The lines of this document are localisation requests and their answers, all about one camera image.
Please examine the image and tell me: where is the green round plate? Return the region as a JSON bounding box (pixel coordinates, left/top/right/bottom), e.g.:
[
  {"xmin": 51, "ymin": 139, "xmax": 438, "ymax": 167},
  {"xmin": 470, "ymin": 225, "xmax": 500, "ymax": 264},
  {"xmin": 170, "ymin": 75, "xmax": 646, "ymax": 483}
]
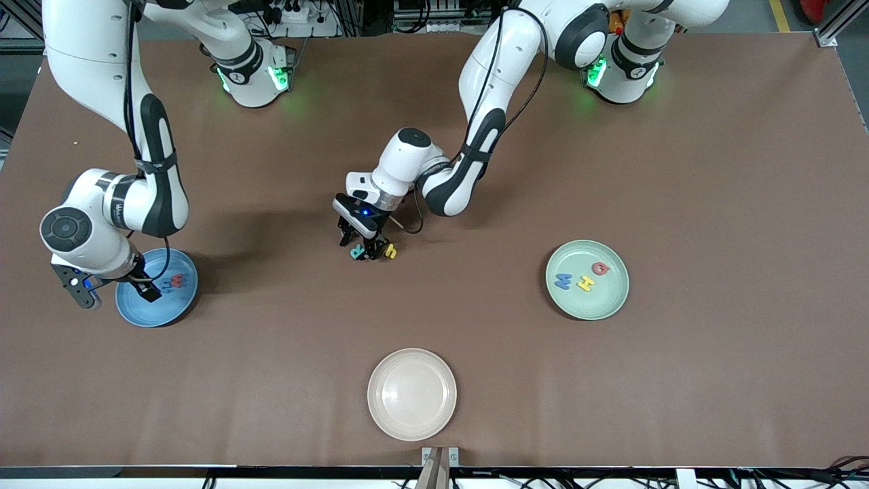
[{"xmin": 545, "ymin": 239, "xmax": 630, "ymax": 321}]

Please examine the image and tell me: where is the cream round plate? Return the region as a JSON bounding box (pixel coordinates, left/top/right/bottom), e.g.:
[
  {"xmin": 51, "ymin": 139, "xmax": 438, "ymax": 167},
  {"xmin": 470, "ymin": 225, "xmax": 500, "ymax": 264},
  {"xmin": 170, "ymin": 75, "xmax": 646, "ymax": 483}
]
[{"xmin": 367, "ymin": 348, "xmax": 458, "ymax": 442}]

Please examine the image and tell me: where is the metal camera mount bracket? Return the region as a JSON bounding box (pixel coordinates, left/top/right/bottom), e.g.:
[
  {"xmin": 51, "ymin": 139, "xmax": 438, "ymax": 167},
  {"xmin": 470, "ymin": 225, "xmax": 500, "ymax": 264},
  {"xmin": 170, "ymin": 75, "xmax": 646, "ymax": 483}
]
[{"xmin": 415, "ymin": 446, "xmax": 460, "ymax": 489}]

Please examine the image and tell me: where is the white power strip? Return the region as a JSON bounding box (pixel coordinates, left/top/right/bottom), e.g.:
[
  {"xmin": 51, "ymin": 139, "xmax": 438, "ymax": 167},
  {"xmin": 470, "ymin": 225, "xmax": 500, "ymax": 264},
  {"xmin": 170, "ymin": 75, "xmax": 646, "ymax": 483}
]
[
  {"xmin": 261, "ymin": 0, "xmax": 340, "ymax": 38},
  {"xmin": 394, "ymin": 17, "xmax": 493, "ymax": 35}
]

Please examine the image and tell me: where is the aluminium frame post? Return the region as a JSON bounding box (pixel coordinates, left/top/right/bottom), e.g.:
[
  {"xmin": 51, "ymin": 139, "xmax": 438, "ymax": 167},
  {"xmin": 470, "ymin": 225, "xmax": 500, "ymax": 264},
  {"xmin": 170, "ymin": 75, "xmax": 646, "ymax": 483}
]
[{"xmin": 815, "ymin": 0, "xmax": 869, "ymax": 48}]

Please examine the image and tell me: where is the table edge rail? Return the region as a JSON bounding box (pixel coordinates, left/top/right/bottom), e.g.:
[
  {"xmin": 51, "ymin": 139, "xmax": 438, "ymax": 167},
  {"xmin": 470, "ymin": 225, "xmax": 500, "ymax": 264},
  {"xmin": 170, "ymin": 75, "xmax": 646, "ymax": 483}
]
[{"xmin": 0, "ymin": 465, "xmax": 869, "ymax": 489}]

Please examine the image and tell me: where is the blue round plate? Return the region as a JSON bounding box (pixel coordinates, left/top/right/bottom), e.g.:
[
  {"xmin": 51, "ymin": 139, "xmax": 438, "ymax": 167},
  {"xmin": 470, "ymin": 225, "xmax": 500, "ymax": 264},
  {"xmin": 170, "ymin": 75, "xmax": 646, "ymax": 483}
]
[{"xmin": 115, "ymin": 247, "xmax": 199, "ymax": 328}]

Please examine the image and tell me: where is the brown table cover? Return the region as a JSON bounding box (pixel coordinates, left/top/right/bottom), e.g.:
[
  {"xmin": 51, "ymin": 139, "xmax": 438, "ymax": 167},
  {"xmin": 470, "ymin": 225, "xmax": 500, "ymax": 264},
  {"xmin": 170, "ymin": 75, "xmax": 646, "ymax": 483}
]
[{"xmin": 0, "ymin": 34, "xmax": 869, "ymax": 469}]

